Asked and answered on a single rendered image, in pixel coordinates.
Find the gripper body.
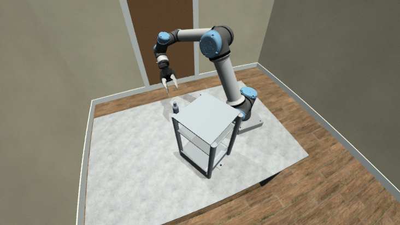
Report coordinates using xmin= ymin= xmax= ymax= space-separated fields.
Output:
xmin=159 ymin=60 xmax=172 ymax=82

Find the dark grey bottle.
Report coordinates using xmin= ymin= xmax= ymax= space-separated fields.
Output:
xmin=173 ymin=102 xmax=179 ymax=114

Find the white shelving unit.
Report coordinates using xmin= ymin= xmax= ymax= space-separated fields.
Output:
xmin=171 ymin=92 xmax=243 ymax=179

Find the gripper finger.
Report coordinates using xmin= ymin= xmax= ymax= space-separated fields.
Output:
xmin=160 ymin=75 xmax=168 ymax=92
xmin=170 ymin=70 xmax=178 ymax=89

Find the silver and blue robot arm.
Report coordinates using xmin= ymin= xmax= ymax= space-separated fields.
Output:
xmin=154 ymin=25 xmax=257 ymax=121

